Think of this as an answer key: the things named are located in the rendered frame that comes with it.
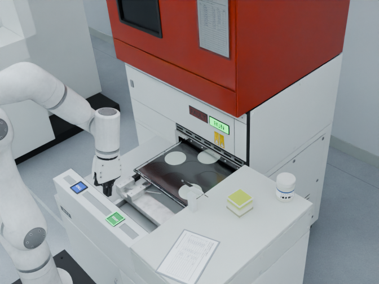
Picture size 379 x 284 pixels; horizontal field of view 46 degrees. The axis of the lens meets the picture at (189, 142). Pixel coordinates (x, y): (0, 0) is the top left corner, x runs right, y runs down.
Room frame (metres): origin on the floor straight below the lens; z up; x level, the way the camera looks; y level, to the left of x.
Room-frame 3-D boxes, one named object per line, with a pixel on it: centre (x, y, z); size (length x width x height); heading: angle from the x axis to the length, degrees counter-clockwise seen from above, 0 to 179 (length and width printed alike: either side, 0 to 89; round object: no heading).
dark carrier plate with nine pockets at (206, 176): (1.55, 0.00, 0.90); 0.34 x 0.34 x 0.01; 40
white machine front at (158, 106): (1.79, 0.02, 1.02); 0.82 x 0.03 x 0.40; 40
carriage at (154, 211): (1.37, 0.20, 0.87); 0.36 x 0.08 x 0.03; 40
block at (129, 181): (1.49, 0.30, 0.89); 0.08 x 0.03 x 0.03; 130
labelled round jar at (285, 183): (1.26, -0.35, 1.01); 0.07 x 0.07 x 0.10
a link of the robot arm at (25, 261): (1.01, 0.57, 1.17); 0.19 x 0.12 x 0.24; 43
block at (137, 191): (1.43, 0.25, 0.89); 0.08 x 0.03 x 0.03; 130
